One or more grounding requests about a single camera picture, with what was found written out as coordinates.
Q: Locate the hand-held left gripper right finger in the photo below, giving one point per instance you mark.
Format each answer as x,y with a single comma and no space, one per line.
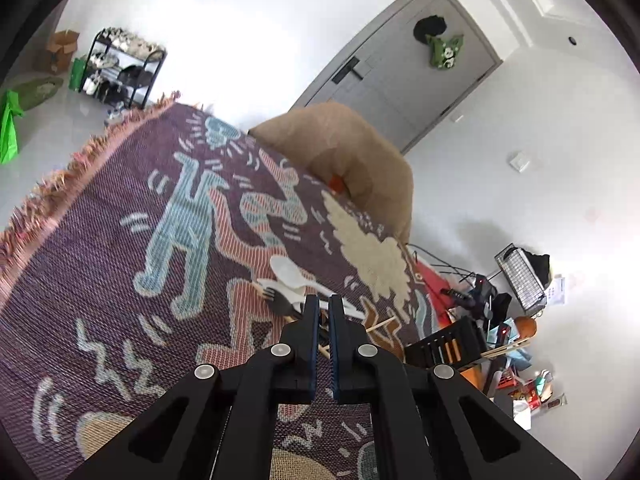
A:
336,350

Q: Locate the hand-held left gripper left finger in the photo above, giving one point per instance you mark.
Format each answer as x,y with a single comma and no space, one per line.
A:
311,340

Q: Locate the wooden chopstick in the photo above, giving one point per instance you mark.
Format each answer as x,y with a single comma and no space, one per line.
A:
380,325
505,347

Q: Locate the white plastic spoon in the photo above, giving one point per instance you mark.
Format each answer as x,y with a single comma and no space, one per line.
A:
290,271

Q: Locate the black utensil basket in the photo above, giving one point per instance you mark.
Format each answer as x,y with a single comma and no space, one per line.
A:
440,347

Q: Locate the red mat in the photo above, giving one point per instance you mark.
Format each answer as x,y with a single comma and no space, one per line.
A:
430,285

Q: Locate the black adapter with red light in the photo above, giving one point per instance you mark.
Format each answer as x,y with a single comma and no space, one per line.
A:
502,334

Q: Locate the red plastic basket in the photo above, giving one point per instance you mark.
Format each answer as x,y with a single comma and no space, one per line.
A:
506,379

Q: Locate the blue cloth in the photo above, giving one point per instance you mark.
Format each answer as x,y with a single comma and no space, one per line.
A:
520,356

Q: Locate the orange plush toy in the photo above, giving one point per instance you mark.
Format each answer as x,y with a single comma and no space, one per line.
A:
526,327

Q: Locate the printed fringed blanket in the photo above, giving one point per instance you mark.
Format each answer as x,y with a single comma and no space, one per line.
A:
125,285

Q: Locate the white plastic bag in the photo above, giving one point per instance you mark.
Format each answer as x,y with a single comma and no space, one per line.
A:
521,414

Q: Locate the brown cushioned chair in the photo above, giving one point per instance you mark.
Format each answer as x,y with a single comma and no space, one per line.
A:
350,145

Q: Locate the colourful snack bag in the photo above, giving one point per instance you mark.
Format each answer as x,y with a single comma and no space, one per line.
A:
531,400

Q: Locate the small toy figure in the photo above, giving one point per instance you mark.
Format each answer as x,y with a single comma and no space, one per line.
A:
545,384

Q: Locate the black cloth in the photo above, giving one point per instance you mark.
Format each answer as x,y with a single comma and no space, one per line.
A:
540,266

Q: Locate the white paper sheet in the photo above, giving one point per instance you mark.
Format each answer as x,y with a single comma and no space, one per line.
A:
557,291

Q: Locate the grey door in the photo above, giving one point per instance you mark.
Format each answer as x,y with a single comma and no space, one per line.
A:
400,70

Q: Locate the black shoe rack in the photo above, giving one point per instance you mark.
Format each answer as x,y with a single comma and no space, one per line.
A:
156,76

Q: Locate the green plush toy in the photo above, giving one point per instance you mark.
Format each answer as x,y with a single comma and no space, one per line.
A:
445,52

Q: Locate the black hat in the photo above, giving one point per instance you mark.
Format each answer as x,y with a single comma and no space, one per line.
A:
429,27

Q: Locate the pile of shoes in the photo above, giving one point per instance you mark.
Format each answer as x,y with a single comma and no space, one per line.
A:
125,40

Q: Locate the dark green bag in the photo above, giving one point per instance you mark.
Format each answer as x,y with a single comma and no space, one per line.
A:
76,74

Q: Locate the bright green bag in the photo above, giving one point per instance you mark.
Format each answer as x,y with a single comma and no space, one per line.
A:
7,132

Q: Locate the olive floor cushion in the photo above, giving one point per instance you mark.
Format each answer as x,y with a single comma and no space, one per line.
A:
37,91

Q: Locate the cardboard box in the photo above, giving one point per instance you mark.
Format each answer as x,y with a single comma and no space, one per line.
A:
57,52

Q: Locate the black camera device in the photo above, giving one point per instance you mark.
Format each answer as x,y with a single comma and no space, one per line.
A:
480,295

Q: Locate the small white wall button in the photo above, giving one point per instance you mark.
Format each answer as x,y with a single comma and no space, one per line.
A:
456,118

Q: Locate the white wall switch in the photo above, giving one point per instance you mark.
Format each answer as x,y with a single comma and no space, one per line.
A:
519,161

